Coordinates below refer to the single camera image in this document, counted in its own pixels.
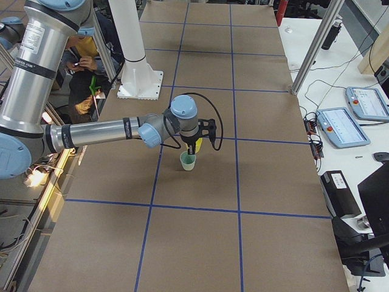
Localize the green plastic cup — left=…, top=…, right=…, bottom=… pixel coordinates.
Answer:
left=180, top=151, right=196, bottom=171

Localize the aluminium frame post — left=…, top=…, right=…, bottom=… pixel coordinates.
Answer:
left=290, top=0, right=345, bottom=96

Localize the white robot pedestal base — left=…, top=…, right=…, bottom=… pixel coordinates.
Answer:
left=109, top=0, right=164, bottom=100

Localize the teach pendant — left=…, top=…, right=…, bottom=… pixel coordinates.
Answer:
left=317, top=107, right=371, bottom=148
left=346, top=87, right=388, bottom=122

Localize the black monitor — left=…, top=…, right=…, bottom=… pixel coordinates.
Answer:
left=357, top=163, right=388, bottom=235

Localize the teach pendant near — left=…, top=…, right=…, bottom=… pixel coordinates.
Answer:
left=317, top=107, right=371, bottom=148

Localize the black water bottle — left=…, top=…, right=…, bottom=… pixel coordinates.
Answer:
left=321, top=19, right=342, bottom=50

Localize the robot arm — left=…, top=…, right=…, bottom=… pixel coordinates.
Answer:
left=1, top=1, right=204, bottom=179

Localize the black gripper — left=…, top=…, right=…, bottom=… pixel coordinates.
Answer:
left=181, top=135, right=201, bottom=155

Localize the black computer mouse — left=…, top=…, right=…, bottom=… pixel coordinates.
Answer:
left=373, top=151, right=389, bottom=164

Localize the teach pendant far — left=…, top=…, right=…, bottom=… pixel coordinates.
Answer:
left=346, top=87, right=388, bottom=122

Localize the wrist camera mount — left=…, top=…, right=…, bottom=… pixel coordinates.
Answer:
left=198, top=119, right=217, bottom=146

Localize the seated person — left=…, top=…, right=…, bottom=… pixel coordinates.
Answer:
left=62, top=12, right=125, bottom=124

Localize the black box with label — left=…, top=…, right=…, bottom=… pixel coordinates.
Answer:
left=320, top=170, right=362, bottom=218

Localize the yellow plastic cup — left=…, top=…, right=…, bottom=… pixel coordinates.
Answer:
left=195, top=138, right=203, bottom=153

